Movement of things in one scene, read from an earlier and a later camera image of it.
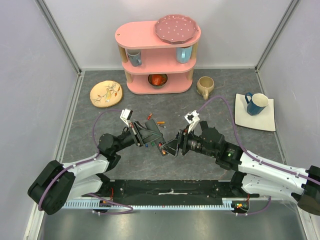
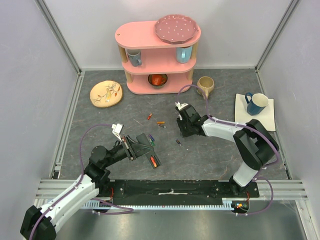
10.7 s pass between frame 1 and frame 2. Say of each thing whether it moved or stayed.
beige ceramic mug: stayed
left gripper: moved
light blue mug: stayed
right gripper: moved
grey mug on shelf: stayed
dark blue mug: stayed
